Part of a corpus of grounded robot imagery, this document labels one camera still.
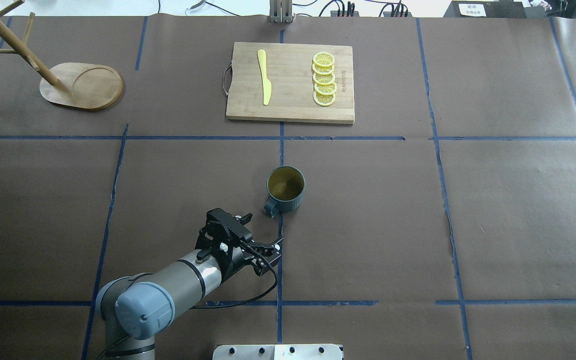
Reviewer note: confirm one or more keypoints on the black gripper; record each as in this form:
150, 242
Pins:
236, 260

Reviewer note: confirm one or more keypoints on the teal mug yellow inside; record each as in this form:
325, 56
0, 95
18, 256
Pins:
285, 187

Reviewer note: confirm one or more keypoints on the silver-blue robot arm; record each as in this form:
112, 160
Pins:
134, 309

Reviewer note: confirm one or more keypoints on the wooden cup storage rack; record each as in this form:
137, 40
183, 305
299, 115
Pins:
83, 86

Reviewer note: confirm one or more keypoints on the yellow plastic knife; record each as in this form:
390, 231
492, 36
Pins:
266, 82

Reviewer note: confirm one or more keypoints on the bamboo cutting board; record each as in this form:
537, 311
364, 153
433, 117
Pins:
289, 68

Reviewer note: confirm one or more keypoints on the orange-black adapter far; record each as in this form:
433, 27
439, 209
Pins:
345, 9

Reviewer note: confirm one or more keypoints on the black box with label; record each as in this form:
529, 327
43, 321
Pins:
493, 9

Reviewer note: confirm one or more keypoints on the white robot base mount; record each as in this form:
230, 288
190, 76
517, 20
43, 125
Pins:
299, 351

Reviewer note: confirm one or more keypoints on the aluminium frame post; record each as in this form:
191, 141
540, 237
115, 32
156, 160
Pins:
281, 11

